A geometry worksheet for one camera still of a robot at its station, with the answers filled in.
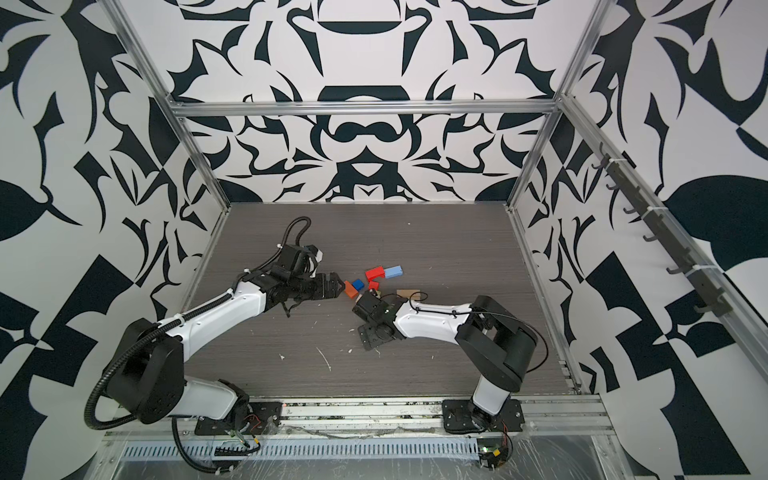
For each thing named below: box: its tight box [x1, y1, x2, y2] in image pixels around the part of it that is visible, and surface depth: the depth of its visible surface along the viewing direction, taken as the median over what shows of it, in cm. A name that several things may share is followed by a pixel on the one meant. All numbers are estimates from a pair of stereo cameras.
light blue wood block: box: [384, 265, 404, 279], surface depth 102 cm
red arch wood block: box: [365, 266, 385, 283], surface depth 100 cm
